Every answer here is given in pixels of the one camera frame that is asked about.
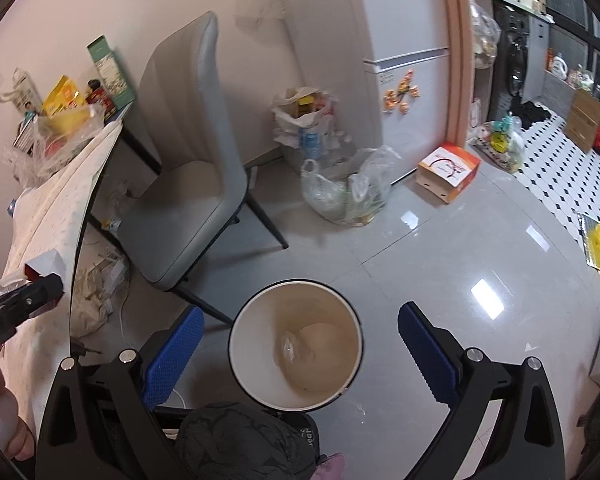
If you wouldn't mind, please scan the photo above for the grey upholstered dining chair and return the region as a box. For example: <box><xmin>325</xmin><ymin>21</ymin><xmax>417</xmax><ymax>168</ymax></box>
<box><xmin>117</xmin><ymin>11</ymin><xmax>289</xmax><ymax>325</ymax></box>

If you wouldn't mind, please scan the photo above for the white refrigerator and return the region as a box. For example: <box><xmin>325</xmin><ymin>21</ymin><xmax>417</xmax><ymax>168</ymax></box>
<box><xmin>360</xmin><ymin>0</ymin><xmax>450</xmax><ymax>181</ymax></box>

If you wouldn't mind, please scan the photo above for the floral white tablecloth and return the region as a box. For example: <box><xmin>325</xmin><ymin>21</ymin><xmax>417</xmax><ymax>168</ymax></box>
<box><xmin>0</xmin><ymin>122</ymin><xmax>122</xmax><ymax>434</ymax></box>

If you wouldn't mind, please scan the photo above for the yellow snack bag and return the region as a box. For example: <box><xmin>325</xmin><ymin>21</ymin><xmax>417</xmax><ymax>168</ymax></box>
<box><xmin>42</xmin><ymin>75</ymin><xmax>90</xmax><ymax>134</ymax></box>

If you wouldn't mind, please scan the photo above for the green tall carton box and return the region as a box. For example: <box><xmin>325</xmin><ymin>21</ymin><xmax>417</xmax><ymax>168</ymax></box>
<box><xmin>87</xmin><ymin>36</ymin><xmax>135</xmax><ymax>110</ymax></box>

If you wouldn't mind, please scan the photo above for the person's left hand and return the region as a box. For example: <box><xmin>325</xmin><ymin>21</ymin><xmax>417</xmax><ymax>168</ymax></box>
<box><xmin>0</xmin><ymin>369</ymin><xmax>35</xmax><ymax>460</ymax></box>

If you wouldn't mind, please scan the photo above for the clear plastic bag on floor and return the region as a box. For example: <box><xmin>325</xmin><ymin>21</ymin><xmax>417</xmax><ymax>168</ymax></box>
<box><xmin>300</xmin><ymin>145</ymin><xmax>402</xmax><ymax>228</ymax></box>

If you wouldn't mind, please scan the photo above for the clear plastic bag on table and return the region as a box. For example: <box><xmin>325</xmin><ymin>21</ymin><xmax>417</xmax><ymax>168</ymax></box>
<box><xmin>3</xmin><ymin>104</ymin><xmax>105</xmax><ymax>188</ymax></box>

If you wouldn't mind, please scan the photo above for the white milk carton bag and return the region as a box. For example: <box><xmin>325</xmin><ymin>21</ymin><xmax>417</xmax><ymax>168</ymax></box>
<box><xmin>0</xmin><ymin>68</ymin><xmax>43</xmax><ymax>116</ymax></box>

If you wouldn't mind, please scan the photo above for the orange white cardboard box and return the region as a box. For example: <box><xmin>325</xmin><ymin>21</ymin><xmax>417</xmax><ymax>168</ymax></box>
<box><xmin>416</xmin><ymin>143</ymin><xmax>480</xmax><ymax>204</ymax></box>

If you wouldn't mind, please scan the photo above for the brown cardboard box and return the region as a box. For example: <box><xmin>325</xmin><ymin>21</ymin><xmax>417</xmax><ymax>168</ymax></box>
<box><xmin>565</xmin><ymin>89</ymin><xmax>600</xmax><ymax>154</ymax></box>

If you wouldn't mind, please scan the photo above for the black jacket on lap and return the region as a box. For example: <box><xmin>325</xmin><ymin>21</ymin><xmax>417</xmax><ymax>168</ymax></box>
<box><xmin>175</xmin><ymin>402</ymin><xmax>321</xmax><ymax>479</ymax></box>

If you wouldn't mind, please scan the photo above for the white bag with boxes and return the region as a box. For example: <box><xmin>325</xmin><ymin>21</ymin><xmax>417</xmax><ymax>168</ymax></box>
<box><xmin>271</xmin><ymin>87</ymin><xmax>352</xmax><ymax>174</ymax></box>

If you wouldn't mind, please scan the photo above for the white round trash bin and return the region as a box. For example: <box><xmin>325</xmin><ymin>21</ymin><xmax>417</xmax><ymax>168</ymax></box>
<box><xmin>227</xmin><ymin>280</ymin><xmax>364</xmax><ymax>412</ymax></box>

